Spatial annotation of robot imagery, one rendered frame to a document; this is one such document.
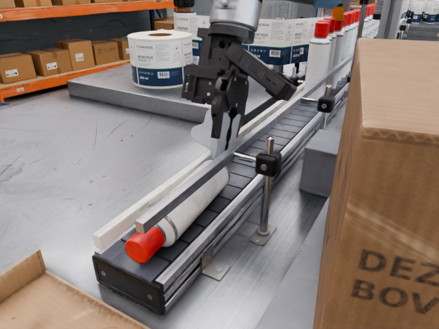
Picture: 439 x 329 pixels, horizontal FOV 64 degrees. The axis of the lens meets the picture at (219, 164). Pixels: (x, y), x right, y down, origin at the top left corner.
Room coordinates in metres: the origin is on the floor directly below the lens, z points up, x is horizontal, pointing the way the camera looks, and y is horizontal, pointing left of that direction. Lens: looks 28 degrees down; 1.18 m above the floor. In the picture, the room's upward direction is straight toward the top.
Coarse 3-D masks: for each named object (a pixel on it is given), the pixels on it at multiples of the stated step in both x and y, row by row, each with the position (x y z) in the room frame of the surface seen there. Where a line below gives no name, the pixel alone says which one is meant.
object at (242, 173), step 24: (288, 120) 0.80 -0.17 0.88; (264, 144) 0.66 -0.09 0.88; (240, 168) 0.56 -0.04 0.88; (240, 192) 0.48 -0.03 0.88; (216, 216) 0.42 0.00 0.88; (120, 240) 0.36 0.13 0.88; (192, 240) 0.36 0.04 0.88; (120, 264) 0.32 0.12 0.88; (144, 264) 0.32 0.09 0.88; (168, 264) 0.32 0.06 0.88
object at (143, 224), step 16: (320, 80) 0.85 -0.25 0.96; (304, 96) 0.74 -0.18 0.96; (288, 112) 0.65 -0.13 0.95; (256, 128) 0.55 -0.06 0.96; (240, 144) 0.48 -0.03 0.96; (224, 160) 0.43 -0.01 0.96; (192, 176) 0.38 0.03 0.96; (208, 176) 0.40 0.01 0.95; (176, 192) 0.35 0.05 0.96; (192, 192) 0.36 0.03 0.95; (160, 208) 0.31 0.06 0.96; (144, 224) 0.29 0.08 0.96
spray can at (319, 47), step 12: (324, 24) 0.93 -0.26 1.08; (324, 36) 0.93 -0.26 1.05; (312, 48) 0.93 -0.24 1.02; (324, 48) 0.92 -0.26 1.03; (312, 60) 0.92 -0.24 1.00; (324, 60) 0.92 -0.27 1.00; (312, 72) 0.92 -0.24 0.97; (324, 72) 0.92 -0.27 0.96; (324, 84) 0.94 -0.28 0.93; (312, 96) 0.92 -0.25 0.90
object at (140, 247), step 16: (208, 160) 0.49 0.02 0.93; (224, 176) 0.47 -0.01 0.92; (208, 192) 0.42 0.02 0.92; (176, 208) 0.36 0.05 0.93; (192, 208) 0.38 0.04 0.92; (160, 224) 0.34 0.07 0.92; (176, 224) 0.35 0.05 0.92; (128, 240) 0.31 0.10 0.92; (144, 240) 0.31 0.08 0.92; (160, 240) 0.32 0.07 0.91; (144, 256) 0.30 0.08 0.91
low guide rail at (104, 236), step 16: (272, 112) 0.78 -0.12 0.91; (240, 128) 0.66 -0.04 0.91; (176, 176) 0.47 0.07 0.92; (160, 192) 0.42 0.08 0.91; (128, 208) 0.38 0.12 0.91; (144, 208) 0.39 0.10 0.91; (112, 224) 0.35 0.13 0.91; (128, 224) 0.36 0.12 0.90; (96, 240) 0.33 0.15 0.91; (112, 240) 0.34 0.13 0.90
